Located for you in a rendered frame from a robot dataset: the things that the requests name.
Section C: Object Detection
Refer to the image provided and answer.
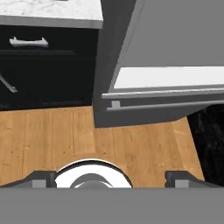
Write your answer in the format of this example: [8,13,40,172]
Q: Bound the silver drawer handle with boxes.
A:
[9,36,50,49]

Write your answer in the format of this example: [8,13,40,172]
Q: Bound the white and black round base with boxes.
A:
[54,158,134,189]

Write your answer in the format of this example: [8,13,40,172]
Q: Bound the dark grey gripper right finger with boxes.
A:
[164,170,222,189]

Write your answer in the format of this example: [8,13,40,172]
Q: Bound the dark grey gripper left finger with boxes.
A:
[0,170,58,189]

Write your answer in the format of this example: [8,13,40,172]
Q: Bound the grey fridge door handle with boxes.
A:
[101,87,224,112]

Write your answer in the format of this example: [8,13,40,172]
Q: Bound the black drawer front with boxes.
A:
[0,24,100,57]

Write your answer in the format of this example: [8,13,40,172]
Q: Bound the silver cupboard door handle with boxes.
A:
[0,73,18,94]

